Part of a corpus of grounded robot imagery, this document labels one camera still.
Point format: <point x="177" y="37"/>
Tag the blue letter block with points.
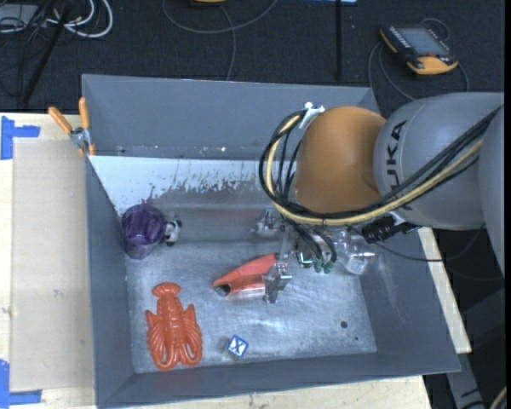
<point x="237" y="347"/>

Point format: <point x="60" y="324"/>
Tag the purple plastic cup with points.
<point x="141" y="230"/>

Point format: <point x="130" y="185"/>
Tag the black and white toy animal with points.
<point x="173" y="232"/>

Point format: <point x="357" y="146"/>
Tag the grey metal bin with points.
<point x="255" y="313"/>

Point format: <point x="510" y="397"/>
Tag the orange-red spray bottle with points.
<point x="245" y="277"/>

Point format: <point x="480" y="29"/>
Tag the black cylinder on white bracket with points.
<point x="379" y="230"/>

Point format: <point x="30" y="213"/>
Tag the orange toy lobster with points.
<point x="172" y="328"/>

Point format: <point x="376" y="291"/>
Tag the pale wood flat board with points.
<point x="51" y="262"/>

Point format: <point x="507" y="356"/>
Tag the clear glass thing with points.
<point x="355" y="254"/>

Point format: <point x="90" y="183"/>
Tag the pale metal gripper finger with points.
<point x="276" y="286"/>
<point x="281" y="262"/>

